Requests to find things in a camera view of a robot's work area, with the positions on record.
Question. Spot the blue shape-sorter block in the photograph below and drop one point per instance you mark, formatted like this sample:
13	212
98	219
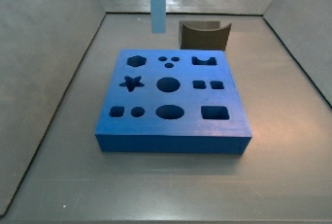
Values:
171	102

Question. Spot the dark grey curved block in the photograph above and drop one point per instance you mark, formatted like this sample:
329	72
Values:
203	35

